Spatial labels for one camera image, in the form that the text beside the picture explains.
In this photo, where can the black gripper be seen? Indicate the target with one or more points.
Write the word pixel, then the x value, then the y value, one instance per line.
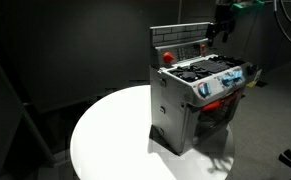
pixel 224 18

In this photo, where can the small orange stove button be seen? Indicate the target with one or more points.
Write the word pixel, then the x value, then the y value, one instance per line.
pixel 203 49

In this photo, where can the large round orange button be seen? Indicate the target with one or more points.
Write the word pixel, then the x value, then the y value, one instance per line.
pixel 168 57

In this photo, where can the large blue stove knob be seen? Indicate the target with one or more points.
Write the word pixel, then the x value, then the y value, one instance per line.
pixel 204 89

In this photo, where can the grey toy kitchen stove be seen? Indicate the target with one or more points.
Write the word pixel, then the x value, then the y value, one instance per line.
pixel 175 113

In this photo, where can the black burner grate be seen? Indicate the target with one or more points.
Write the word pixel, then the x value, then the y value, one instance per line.
pixel 228 60
pixel 189 74

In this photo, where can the black ribbed grill plate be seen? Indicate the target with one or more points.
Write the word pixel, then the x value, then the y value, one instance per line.
pixel 211 66

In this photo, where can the yellow paper tag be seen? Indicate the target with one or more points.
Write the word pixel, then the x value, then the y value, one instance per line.
pixel 256 78

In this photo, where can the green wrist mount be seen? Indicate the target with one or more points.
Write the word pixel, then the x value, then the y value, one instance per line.
pixel 247 6

